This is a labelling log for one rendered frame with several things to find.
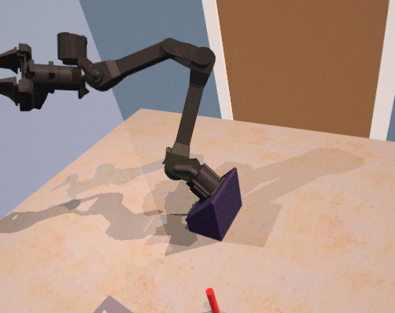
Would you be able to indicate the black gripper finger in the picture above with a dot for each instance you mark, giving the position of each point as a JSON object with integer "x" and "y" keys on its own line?
{"x": 8, "y": 88}
{"x": 8, "y": 60}

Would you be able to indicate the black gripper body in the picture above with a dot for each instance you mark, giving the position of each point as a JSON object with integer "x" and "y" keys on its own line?
{"x": 34, "y": 75}

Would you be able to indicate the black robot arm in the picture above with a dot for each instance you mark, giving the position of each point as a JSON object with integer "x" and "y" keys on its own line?
{"x": 104, "y": 75}

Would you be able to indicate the red peg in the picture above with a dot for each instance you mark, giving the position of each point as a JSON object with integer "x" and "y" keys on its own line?
{"x": 212, "y": 300}

